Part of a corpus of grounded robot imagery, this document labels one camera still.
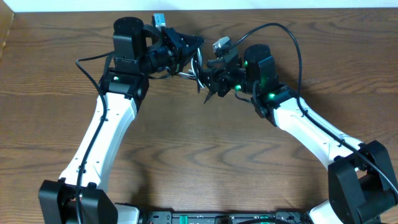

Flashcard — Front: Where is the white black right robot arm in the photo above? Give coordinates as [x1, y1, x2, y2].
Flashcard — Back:
[200, 43, 397, 223]

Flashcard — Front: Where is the black left camera cable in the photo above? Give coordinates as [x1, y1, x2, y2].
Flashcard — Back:
[74, 51, 116, 224]

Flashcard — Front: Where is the black camera cable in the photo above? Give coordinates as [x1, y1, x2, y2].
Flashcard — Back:
[74, 51, 116, 224]
[229, 22, 398, 194]

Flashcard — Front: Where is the white USB cable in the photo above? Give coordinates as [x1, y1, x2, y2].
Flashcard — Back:
[177, 46, 206, 90]

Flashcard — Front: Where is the black USB cable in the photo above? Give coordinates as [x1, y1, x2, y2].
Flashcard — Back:
[177, 46, 208, 94]

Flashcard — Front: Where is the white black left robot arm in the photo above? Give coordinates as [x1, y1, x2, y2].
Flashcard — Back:
[38, 13, 204, 223]

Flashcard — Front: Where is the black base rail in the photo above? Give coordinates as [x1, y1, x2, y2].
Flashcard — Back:
[137, 211, 312, 224]

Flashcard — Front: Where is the black right camera cable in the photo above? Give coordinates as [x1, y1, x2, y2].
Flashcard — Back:
[229, 22, 398, 194]

